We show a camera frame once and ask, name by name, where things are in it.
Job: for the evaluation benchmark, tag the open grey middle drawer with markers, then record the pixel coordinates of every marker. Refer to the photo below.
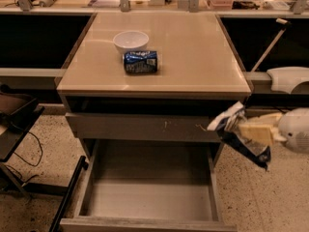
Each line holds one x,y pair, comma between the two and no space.
148,186

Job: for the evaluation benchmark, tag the white ceramic bowl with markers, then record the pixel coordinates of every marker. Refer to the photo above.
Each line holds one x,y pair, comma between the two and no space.
130,41

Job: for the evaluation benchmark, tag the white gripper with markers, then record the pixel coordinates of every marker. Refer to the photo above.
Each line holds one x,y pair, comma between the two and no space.
294,130

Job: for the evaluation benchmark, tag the blue soda can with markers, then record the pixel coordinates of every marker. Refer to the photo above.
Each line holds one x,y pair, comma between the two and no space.
138,62

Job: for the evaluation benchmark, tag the grey drawer cabinet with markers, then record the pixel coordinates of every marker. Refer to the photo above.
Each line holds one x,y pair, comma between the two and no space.
198,73

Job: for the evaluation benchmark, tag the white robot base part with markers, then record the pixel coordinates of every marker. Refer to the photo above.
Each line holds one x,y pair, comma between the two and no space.
285,79

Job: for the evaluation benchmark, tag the black cart left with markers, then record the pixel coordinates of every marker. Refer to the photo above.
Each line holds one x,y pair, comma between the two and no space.
18,113

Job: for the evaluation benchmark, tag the black bar handle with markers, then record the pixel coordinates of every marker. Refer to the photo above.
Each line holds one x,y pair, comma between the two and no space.
82,164

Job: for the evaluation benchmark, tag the closed grey top drawer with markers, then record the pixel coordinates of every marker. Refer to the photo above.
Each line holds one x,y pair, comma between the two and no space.
141,127

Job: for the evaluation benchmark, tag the blue chip bag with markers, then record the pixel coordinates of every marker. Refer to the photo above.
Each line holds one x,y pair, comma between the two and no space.
226,125

